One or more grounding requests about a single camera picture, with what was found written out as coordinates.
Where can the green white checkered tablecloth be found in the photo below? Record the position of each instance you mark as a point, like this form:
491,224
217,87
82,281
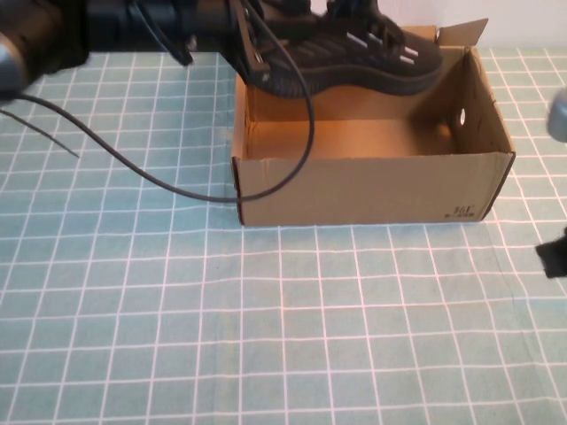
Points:
266,310

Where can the brown cardboard shoe box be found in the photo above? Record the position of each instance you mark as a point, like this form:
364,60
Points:
354,190

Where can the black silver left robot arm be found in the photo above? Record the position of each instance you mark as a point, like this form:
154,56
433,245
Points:
133,22

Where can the black zip tie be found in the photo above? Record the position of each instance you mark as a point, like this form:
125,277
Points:
53,141

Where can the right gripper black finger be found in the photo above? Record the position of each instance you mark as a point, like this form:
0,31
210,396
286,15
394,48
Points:
553,257

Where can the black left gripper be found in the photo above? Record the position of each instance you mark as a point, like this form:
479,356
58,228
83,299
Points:
226,26

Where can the black sneaker shoe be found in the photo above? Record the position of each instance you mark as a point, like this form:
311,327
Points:
354,57

